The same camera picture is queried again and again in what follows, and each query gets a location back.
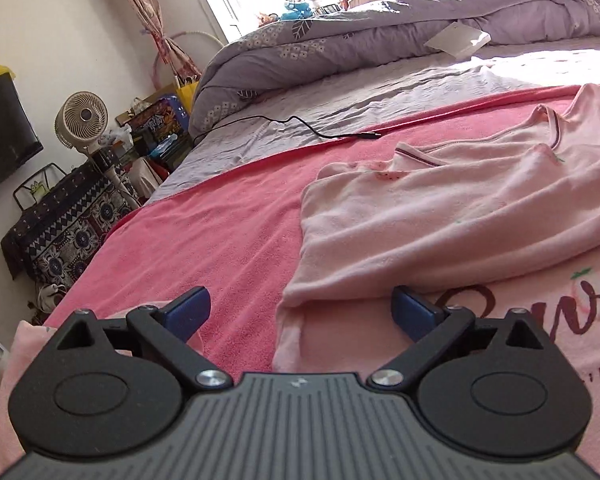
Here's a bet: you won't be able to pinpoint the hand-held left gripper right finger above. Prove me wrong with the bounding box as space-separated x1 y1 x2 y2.
370 286 563 389

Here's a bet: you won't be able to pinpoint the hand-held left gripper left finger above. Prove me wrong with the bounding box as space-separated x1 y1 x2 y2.
42 286 233 392

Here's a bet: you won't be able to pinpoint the pink printed pajama top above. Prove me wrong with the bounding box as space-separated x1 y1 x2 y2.
272 82 600 421

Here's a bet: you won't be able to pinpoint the pink strawberry pajama pants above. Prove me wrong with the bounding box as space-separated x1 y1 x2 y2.
0 300 206 478

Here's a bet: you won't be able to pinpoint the pink towel blanket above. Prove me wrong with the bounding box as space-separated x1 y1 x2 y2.
45 82 600 411

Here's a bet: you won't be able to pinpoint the dark patterned furniture cover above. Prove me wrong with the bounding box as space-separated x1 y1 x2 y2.
1 162 141 293

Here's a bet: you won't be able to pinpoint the white plastic bag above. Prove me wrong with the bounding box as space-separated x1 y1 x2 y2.
100 125 133 148

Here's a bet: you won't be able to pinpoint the colourful game box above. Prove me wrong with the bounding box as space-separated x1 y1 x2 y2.
130 97 191 136

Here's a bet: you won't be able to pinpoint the yellow paper bag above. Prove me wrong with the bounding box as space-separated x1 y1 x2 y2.
175 77 201 113

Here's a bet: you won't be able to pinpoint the beige standing fan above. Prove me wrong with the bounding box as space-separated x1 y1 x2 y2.
55 91 141 208

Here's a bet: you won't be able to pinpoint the grey bed sheet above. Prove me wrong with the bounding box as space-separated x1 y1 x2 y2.
145 45 600 206

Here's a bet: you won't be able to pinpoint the black television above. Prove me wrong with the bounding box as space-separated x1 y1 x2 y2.
0 77 44 201

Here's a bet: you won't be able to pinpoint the white booklet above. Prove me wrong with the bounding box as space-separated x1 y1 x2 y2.
424 22 491 58

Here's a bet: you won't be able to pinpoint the pink hula hoop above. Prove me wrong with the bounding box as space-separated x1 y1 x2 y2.
150 30 228 91

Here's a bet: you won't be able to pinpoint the grey floral quilt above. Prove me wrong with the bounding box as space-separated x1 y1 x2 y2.
187 0 600 136

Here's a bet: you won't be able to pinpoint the pink floral curtain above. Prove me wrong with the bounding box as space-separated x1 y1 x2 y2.
95 0 203 81

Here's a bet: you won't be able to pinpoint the blue plush toy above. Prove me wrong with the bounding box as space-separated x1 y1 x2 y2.
280 0 315 22

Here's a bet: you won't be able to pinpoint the black wire rack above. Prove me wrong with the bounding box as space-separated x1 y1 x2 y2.
13 162 66 209

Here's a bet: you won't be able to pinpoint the black charging cable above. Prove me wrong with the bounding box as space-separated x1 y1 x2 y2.
190 115 381 143

